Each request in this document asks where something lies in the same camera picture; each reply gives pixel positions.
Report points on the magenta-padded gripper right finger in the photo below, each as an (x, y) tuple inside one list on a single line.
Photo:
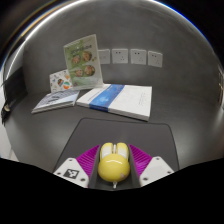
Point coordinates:
[(155, 170)]

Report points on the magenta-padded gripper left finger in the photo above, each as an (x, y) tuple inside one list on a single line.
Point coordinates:
[(71, 170)]

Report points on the black mouse pad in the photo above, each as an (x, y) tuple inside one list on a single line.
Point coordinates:
[(126, 131)]

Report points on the yellow computer mouse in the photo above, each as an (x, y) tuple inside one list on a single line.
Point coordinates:
[(114, 166)]

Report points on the grey striped book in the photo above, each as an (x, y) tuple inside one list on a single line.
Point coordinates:
[(56, 101)]

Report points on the black chair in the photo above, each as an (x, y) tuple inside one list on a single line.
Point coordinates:
[(13, 91)]

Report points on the white sticker card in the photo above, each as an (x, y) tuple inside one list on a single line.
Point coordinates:
[(60, 81)]

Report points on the green food menu sign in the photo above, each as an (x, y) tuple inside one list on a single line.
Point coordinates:
[(82, 61)]

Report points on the white and blue book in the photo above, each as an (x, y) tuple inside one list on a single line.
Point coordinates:
[(123, 100)]

